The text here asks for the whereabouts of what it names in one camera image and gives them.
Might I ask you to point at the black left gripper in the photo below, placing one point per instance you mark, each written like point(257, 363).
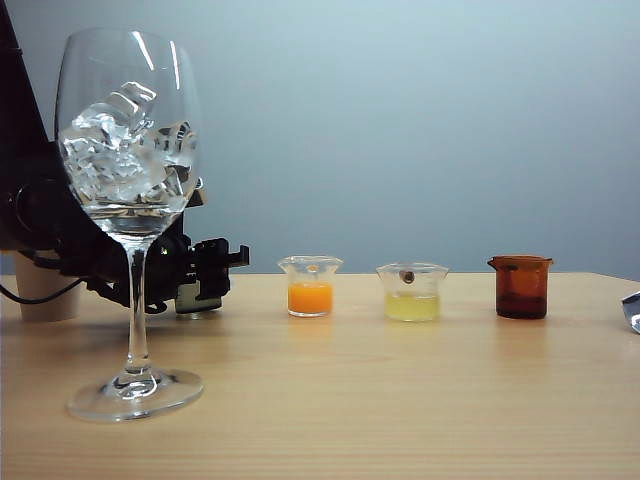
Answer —
point(100, 265)

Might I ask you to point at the smoky grey measuring cup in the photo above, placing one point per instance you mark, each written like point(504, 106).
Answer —
point(186, 302)

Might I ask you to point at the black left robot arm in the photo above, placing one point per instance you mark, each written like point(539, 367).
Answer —
point(25, 150)

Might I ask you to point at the clear cup with orange juice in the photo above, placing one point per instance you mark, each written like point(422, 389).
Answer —
point(310, 300)

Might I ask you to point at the beige paper cup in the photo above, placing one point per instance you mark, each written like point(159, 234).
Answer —
point(35, 270)

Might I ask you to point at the clear cup with yellow juice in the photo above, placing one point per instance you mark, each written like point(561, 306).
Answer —
point(412, 307)

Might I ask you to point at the amber brown measuring cup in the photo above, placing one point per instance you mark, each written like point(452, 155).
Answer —
point(520, 295)

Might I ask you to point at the clear wine glass with ice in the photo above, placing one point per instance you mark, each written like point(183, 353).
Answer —
point(135, 330)

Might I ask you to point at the silver foil object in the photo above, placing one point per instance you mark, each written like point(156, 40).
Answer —
point(634, 315)

